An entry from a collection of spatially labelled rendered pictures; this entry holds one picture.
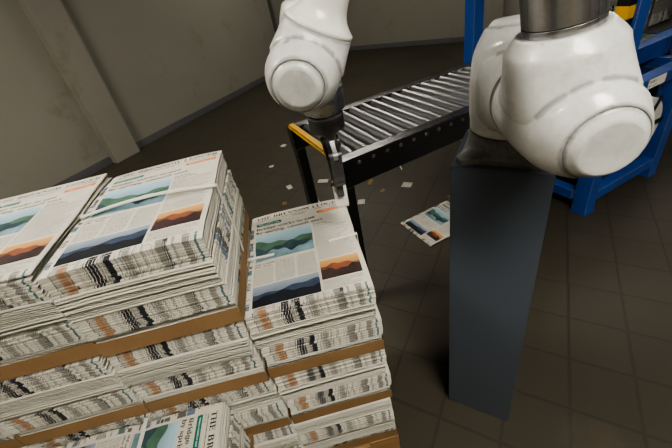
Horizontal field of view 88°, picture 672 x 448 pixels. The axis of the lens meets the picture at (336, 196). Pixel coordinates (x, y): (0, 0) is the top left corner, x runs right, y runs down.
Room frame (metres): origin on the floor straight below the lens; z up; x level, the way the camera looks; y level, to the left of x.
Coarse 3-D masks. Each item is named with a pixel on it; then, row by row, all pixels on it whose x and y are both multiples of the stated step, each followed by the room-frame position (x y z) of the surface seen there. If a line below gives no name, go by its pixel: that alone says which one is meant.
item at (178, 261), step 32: (96, 224) 0.61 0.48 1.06; (128, 224) 0.59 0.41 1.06; (160, 224) 0.56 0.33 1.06; (192, 224) 0.54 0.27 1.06; (224, 224) 0.64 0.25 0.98; (64, 256) 0.52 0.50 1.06; (96, 256) 0.50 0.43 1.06; (128, 256) 0.49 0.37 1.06; (160, 256) 0.49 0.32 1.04; (192, 256) 0.49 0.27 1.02; (224, 256) 0.55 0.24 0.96; (64, 288) 0.48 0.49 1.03; (96, 288) 0.48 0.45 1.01; (128, 288) 0.48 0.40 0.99; (160, 288) 0.48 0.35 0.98; (192, 288) 0.49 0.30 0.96; (224, 288) 0.49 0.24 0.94; (96, 320) 0.47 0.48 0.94; (128, 320) 0.47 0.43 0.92; (160, 320) 0.48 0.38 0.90
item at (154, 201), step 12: (180, 192) 0.68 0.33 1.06; (192, 192) 0.67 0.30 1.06; (204, 192) 0.66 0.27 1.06; (216, 192) 0.69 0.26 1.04; (132, 204) 0.67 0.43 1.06; (144, 204) 0.66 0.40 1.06; (156, 204) 0.65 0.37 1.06; (96, 216) 0.65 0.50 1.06; (108, 216) 0.64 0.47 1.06; (228, 216) 0.69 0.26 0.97; (228, 228) 0.65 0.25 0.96; (240, 252) 0.66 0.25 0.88
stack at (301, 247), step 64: (256, 256) 0.70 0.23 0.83; (320, 256) 0.64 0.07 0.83; (256, 320) 0.50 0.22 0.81; (320, 320) 0.51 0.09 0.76; (0, 384) 0.46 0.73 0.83; (64, 384) 0.47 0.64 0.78; (128, 384) 0.48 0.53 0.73; (192, 384) 0.49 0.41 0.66; (256, 384) 0.50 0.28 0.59; (320, 384) 0.51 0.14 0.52; (384, 384) 0.52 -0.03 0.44
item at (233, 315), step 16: (240, 272) 0.59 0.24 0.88; (240, 288) 0.55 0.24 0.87; (240, 304) 0.51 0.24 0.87; (192, 320) 0.48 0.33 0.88; (208, 320) 0.49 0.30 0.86; (224, 320) 0.49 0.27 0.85; (240, 320) 0.49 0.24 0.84; (128, 336) 0.47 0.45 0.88; (144, 336) 0.48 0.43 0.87; (160, 336) 0.48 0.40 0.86; (176, 336) 0.48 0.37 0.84; (112, 352) 0.47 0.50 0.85
